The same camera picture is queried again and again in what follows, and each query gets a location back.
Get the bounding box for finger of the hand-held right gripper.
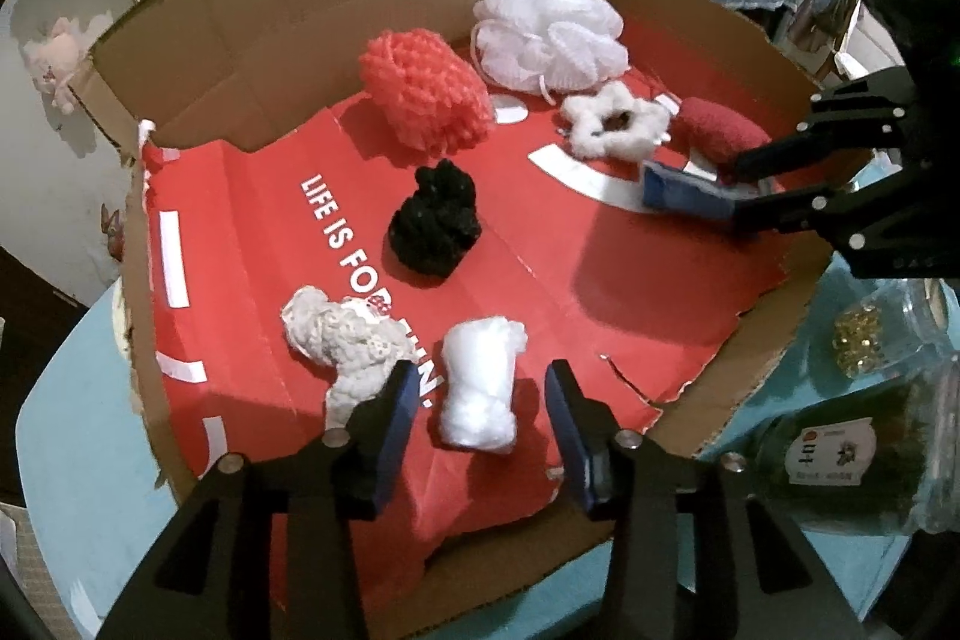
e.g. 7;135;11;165
724;70;917;185
643;160;901;236

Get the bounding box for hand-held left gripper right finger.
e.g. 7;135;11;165
544;359;871;640

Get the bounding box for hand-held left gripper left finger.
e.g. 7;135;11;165
97;359;421;640

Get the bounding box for dark red sock roll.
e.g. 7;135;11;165
670;96;773;165

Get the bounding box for white fluffy roll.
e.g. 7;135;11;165
439;314;530;455

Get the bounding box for white fluffy scrunchie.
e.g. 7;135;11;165
559;80;671;163

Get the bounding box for black fluffy scrunchie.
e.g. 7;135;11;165
386;158;482;277

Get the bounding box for cardboard box red lining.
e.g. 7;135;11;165
79;0;878;637

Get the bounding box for small glass jar yellow capsules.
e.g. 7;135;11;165
832;280;960;378

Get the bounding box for white mesh bath pouf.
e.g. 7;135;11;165
471;0;629;105

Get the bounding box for orange mesh scrubber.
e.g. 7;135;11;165
358;29;496;152

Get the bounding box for teal printed blanket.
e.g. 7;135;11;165
19;250;960;640

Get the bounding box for pink plush toy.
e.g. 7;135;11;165
22;14;113;116

